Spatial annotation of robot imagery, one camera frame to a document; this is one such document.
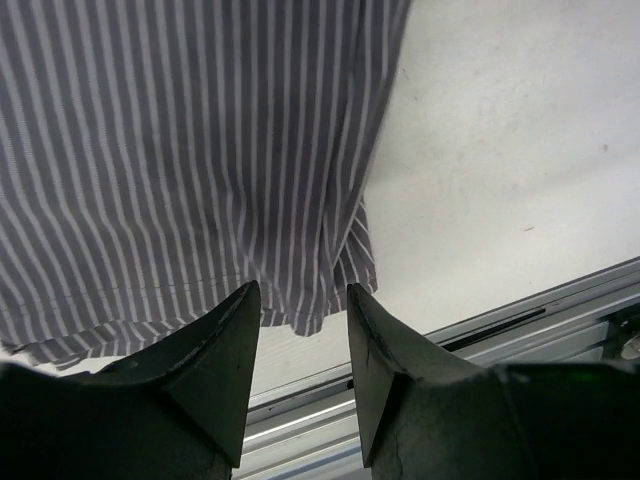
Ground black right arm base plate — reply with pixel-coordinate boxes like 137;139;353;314
603;305;640;362

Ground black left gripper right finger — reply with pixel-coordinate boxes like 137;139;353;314
347;285;505;469

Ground aluminium frame rail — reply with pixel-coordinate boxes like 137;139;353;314
233;259;639;479

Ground grey striped underwear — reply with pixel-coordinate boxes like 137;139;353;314
1;1;411;369

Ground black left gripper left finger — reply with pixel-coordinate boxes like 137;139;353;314
55;282;260;468

